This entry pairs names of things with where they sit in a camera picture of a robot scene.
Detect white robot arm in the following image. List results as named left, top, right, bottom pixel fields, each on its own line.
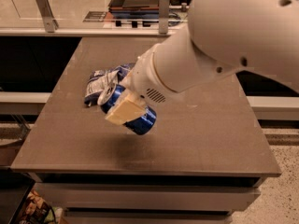
left=106, top=0, right=299, bottom=125

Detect crumpled blue white chip bag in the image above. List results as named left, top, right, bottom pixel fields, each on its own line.
left=84, top=63, right=135, bottom=106

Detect metal glass bracket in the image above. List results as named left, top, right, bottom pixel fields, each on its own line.
left=36, top=0, right=59, bottom=33
left=159, top=0, right=170, bottom=35

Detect grey table with drawers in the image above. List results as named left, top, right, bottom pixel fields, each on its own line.
left=12, top=37, right=280, bottom=224

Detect blue pepsi can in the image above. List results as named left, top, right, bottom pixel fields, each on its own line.
left=97, top=83, right=156, bottom=135

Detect snack bags on floor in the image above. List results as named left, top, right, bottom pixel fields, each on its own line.
left=13, top=189, right=62, bottom=224

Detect left metal glass bracket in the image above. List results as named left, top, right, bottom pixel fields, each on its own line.
left=36, top=0, right=59, bottom=33

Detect middle metal glass bracket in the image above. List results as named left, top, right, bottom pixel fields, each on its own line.
left=159, top=0, right=170, bottom=35

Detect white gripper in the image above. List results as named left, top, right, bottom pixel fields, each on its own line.
left=105, top=44, right=181, bottom=125

